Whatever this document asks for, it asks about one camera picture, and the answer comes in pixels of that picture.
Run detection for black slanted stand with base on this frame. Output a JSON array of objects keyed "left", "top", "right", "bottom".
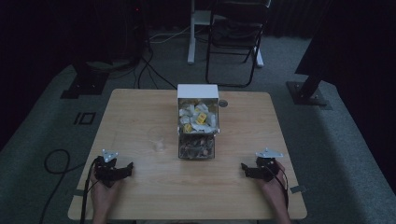
[{"left": 285, "top": 0, "right": 334, "bottom": 107}]

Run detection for clear drawer with dark packets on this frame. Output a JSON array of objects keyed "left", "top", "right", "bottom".
[{"left": 177, "top": 133, "right": 217, "bottom": 161}]

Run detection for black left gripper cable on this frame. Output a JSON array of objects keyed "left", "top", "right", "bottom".
[{"left": 79, "top": 156, "right": 104, "bottom": 224}]

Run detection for pile of white tea bags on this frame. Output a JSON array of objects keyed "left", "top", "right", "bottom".
[{"left": 178, "top": 100, "right": 219, "bottom": 134}]

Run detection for white drawer cabinet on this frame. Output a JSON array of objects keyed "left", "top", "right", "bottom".
[{"left": 177, "top": 83, "right": 220, "bottom": 101}]

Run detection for clear drawer with white packets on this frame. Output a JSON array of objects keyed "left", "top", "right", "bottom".
[{"left": 177, "top": 97, "right": 220, "bottom": 135}]

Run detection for black floor cable loop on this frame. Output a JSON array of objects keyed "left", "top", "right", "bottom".
[{"left": 38, "top": 148, "right": 86, "bottom": 224}]

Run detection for white cable on floor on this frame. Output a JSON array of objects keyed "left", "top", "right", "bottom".
[{"left": 148, "top": 25, "right": 191, "bottom": 44}]

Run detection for person's left hand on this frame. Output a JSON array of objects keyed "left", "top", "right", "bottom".
[{"left": 90, "top": 178, "right": 123, "bottom": 217}]

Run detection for black folding chair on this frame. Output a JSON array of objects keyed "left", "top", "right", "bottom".
[{"left": 205, "top": 0, "right": 273, "bottom": 89}]

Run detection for clear glass cup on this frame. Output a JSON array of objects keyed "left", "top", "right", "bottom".
[{"left": 147, "top": 126, "right": 168, "bottom": 153}]

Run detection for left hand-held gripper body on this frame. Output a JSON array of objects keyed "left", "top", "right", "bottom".
[{"left": 92, "top": 148, "right": 123, "bottom": 189}]

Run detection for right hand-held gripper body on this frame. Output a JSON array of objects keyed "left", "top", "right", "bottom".
[{"left": 254, "top": 147, "right": 285, "bottom": 183}]

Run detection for black stand with flat base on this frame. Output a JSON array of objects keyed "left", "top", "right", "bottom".
[{"left": 60, "top": 60, "right": 110, "bottom": 100}]

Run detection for black cables on floor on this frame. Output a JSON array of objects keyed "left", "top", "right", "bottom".
[{"left": 133, "top": 46, "right": 177, "bottom": 91}]

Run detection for white desk frame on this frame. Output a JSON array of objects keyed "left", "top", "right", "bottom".
[{"left": 187, "top": 0, "right": 265, "bottom": 68}]

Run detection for pile of dark packets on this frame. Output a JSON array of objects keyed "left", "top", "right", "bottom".
[{"left": 179, "top": 135, "right": 215, "bottom": 159}]

